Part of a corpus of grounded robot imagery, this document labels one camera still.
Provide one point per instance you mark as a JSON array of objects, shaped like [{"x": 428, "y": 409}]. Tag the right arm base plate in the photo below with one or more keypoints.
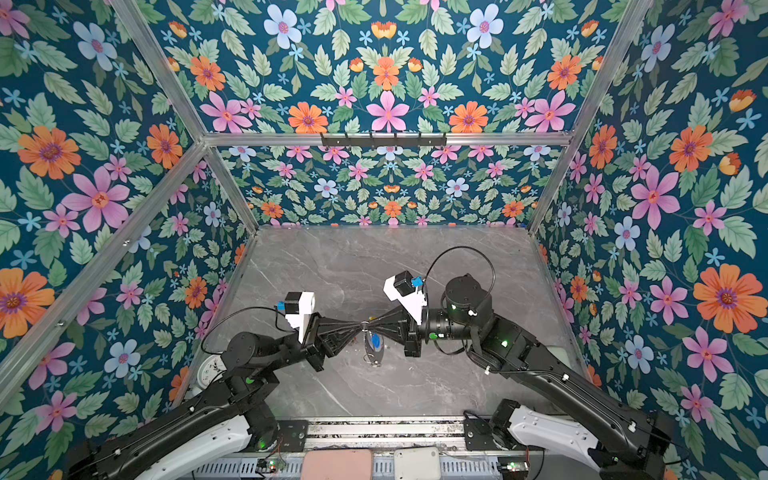
[{"x": 481, "y": 435}]

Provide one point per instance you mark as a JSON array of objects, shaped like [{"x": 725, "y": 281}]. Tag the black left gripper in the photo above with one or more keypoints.
[{"x": 321, "y": 339}]

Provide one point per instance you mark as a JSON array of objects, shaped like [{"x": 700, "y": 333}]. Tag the white analog alarm clock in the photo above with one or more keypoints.
[{"x": 210, "y": 370}]

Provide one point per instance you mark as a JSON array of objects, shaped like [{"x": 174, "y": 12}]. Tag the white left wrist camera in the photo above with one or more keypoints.
[{"x": 298, "y": 308}]

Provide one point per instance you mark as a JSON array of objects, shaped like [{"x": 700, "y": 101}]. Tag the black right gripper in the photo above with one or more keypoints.
[{"x": 407, "y": 328}]

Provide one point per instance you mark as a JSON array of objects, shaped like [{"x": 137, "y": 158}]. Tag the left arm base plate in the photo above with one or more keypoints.
[{"x": 285, "y": 436}]

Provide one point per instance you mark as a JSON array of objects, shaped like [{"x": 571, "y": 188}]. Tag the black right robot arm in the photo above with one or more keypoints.
[{"x": 609, "y": 436}]

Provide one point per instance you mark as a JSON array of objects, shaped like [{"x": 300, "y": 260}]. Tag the green circuit board left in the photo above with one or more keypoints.
[{"x": 270, "y": 466}]

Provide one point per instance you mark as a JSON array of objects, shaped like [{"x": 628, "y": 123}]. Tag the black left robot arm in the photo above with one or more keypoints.
[{"x": 232, "y": 407}]

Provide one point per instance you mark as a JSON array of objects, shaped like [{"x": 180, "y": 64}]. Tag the green circuit board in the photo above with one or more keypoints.
[
  {"x": 270, "y": 466},
  {"x": 513, "y": 470}
]

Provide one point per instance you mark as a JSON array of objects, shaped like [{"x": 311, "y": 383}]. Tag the aluminium front rail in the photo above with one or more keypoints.
[{"x": 432, "y": 435}]

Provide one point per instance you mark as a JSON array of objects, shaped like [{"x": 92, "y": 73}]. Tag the green circuit board right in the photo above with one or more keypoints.
[{"x": 513, "y": 470}]

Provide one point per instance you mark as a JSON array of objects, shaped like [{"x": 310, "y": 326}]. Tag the white box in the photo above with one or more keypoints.
[{"x": 421, "y": 463}]

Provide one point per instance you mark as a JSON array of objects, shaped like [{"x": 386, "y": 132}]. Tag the black wall hook rail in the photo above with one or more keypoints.
[{"x": 371, "y": 140}]

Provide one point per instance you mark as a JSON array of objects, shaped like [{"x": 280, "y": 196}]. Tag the pink box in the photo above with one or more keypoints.
[{"x": 338, "y": 464}]

